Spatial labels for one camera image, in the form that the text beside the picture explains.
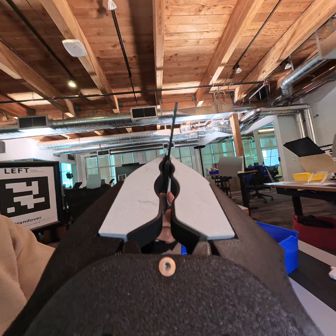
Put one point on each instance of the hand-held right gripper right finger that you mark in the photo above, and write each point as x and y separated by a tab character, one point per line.
202	204

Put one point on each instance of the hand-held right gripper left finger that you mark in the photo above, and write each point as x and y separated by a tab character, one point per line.
131	204

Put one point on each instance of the black divider plate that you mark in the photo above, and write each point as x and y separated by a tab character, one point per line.
171	131

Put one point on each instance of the blue plastic bin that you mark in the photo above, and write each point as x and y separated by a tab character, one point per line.
288	249

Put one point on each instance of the person's left hand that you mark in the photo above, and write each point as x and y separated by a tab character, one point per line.
167	231

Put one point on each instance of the black floor lamp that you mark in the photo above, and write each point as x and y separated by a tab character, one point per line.
201	162

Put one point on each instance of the wooden desk with black legs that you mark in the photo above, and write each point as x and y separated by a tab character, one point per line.
245	194
296	187

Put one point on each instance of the large paned window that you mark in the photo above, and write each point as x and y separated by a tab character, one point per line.
105	162

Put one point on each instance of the black office chair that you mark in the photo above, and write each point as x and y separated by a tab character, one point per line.
258	183

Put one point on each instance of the printed tag board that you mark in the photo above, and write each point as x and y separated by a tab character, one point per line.
49	210

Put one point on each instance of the black vent grille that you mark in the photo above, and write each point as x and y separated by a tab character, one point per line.
143	112
32	122

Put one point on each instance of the yellow plastic bin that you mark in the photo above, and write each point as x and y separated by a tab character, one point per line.
301	177

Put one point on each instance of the black board with wooden edge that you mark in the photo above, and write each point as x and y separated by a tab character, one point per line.
301	147

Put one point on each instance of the red plastic bin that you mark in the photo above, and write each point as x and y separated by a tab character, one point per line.
315	236

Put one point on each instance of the white metal stand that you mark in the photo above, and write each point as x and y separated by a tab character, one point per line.
319	173

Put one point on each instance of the white ceiling access point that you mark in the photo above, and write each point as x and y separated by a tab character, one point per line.
74	48

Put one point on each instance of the silver air duct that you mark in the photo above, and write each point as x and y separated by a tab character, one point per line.
105	119
296	76

